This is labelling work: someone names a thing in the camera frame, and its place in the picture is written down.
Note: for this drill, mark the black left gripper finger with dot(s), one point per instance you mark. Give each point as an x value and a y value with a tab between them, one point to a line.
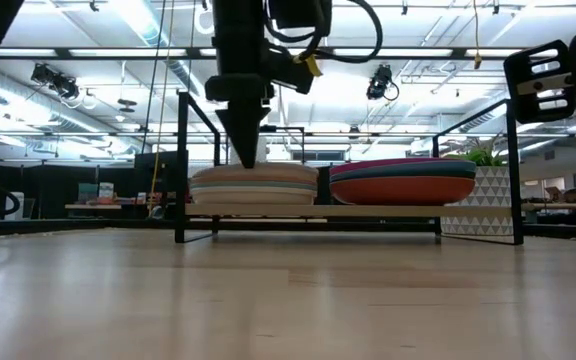
245	135

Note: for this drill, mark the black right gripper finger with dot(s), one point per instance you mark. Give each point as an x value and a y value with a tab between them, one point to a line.
518	100

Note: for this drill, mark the pale peach plate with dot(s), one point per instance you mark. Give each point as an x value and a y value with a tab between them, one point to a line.
253	196

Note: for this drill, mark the succulent in white patterned pot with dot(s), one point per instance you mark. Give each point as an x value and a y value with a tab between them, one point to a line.
488	187

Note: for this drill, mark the black monitor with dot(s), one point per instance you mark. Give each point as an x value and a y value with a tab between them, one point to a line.
155	175

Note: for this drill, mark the background wooden table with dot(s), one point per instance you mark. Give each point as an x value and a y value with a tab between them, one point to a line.
93	206
568	206

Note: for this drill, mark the black ceiling spotlight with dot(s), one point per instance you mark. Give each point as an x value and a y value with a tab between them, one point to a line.
380	82
66	87
43	74

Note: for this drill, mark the orange-red plate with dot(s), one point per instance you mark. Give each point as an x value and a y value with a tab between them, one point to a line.
403	191

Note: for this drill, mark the white bin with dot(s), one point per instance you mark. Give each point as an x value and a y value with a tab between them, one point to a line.
15	205

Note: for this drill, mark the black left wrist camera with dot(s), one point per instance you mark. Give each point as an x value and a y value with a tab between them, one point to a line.
290	72

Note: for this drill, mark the wooden shelf with black frame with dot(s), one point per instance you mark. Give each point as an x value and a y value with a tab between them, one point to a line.
368	210

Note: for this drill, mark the black aluminium table frame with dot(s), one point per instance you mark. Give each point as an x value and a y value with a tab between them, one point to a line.
93	227

